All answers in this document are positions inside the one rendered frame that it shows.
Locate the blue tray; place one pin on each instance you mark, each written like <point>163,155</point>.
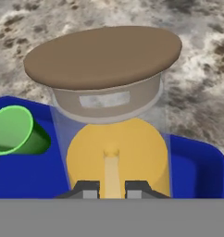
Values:
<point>30,176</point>

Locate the green cup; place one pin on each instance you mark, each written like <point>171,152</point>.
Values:
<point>15,129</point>

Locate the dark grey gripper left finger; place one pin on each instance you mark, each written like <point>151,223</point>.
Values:
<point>86,189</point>

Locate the clear pitcher with brown lid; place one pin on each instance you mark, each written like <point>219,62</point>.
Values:
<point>104,61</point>

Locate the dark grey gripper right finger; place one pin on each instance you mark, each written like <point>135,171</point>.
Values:
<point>138,189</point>

